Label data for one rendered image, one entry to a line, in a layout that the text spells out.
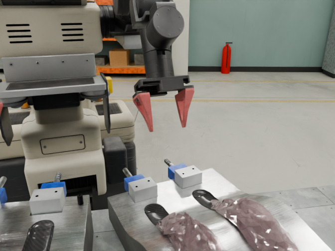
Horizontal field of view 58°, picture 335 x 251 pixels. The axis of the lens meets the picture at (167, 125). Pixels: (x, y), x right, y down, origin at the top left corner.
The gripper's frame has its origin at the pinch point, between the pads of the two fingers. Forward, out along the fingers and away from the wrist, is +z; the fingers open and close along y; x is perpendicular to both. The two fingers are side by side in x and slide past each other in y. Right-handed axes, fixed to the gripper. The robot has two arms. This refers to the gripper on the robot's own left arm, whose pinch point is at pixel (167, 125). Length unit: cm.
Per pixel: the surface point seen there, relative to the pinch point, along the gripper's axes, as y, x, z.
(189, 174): 4.5, 3.7, 10.9
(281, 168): 136, 147, 38
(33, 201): -25.8, -1.8, 9.9
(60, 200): -21.6, -2.3, 10.4
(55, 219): -22.6, -3.0, 13.3
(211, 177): 10.5, 6.0, 12.8
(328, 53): 432, 359, -111
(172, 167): 2.8, 9.7, 9.4
